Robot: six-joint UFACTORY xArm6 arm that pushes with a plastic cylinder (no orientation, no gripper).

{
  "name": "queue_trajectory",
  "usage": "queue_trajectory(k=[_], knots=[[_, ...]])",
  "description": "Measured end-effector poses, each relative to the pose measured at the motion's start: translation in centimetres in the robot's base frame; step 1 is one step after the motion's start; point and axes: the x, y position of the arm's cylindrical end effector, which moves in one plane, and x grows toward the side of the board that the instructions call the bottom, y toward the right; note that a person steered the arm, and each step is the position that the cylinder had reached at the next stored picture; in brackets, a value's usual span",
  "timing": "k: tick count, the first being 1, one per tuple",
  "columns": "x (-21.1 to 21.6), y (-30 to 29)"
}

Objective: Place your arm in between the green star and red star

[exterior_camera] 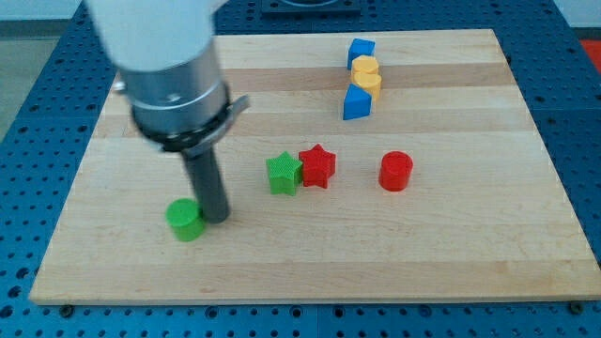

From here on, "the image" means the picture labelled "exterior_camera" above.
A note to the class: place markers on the green cylinder block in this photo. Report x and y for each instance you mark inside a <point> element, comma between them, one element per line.
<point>185,219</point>

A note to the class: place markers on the red star block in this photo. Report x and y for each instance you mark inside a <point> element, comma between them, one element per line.
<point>318,166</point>

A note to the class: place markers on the green star block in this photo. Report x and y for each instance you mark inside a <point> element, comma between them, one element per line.
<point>284,174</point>

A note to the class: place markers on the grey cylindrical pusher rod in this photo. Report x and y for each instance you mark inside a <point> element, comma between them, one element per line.
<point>205,175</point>

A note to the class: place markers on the red cylinder block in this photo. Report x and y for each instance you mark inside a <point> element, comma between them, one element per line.
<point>395,171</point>

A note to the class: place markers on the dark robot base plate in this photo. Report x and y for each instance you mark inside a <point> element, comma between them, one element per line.
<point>310,7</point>

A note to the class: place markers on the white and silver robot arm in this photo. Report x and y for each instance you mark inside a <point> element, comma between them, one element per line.
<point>170,71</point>

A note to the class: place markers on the wooden board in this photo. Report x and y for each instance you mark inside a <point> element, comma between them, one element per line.
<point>484,217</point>

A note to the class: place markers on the yellow heart block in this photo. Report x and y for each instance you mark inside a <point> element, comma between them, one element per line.
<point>365,74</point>

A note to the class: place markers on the blue cube block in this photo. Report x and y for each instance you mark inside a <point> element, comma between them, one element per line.
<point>359,47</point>

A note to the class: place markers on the blue wedge block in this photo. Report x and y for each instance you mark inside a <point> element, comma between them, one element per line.
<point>357,103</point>

